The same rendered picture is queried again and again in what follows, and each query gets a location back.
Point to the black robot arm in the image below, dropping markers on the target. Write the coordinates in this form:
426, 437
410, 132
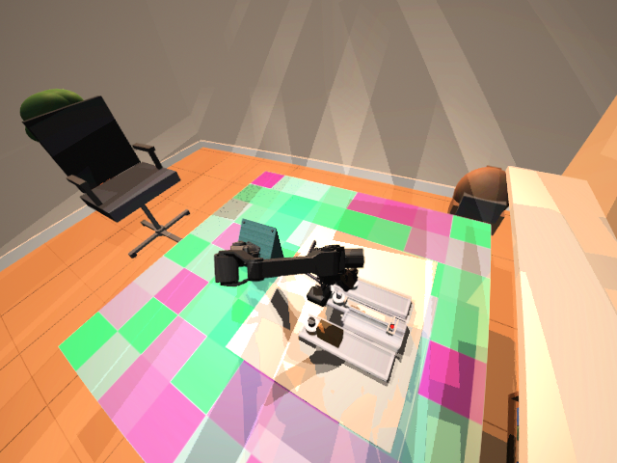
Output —
327, 262

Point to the brown rectangular block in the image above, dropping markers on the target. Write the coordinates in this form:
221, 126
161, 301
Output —
329, 333

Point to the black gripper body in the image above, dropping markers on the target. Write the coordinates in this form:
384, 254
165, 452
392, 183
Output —
320, 296

